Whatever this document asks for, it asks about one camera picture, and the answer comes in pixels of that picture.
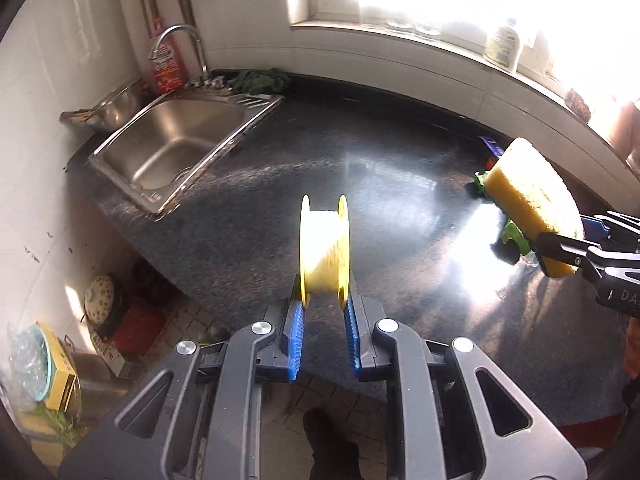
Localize tan rounded object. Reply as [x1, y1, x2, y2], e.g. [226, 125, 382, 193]
[612, 100, 640, 161]

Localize red box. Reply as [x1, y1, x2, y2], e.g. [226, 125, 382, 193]
[107, 305, 168, 357]

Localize brown scrubber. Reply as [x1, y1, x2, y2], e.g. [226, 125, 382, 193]
[565, 87, 593, 121]

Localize dark green cloth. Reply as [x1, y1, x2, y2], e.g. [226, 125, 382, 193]
[227, 67, 292, 96]

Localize clear plastic bag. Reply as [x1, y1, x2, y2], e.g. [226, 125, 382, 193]
[4, 327, 48, 411]

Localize stainless steel sink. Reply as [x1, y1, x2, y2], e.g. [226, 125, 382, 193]
[87, 92, 286, 217]

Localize yellow and green sponge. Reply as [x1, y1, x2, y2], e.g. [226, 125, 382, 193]
[474, 137, 585, 278]

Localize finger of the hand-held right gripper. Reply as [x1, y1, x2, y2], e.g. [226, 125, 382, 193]
[581, 212, 640, 248]
[532, 231, 608, 275]

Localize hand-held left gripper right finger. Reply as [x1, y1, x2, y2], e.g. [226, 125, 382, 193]
[344, 292, 588, 480]

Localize steel pot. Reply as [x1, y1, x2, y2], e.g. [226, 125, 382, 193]
[65, 337, 132, 387]

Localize black pot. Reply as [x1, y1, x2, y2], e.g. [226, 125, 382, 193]
[90, 280, 135, 339]

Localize dotted pot lid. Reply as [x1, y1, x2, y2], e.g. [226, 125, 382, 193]
[84, 274, 126, 323]

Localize red plastic item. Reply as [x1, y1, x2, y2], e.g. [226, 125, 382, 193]
[557, 410, 628, 453]

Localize chrome faucet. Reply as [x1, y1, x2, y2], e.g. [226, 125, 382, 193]
[152, 24, 226, 92]

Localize person's right forearm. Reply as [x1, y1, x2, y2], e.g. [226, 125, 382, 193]
[622, 327, 640, 406]

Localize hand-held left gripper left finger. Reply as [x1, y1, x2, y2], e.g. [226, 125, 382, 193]
[59, 296, 306, 480]

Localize red detergent bottle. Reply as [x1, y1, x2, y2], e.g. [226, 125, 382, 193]
[148, 17, 190, 95]

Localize green leafy vegetables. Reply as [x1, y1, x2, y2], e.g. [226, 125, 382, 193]
[35, 404, 83, 448]

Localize teal bowl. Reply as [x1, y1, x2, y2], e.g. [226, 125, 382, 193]
[25, 324, 55, 403]

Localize yellow cardboard box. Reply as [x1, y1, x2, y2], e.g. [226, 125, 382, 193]
[35, 322, 82, 411]

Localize yellow plastic spool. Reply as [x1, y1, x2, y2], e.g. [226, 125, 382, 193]
[298, 195, 351, 309]

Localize white plastic bottle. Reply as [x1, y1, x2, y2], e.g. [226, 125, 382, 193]
[484, 18, 523, 73]

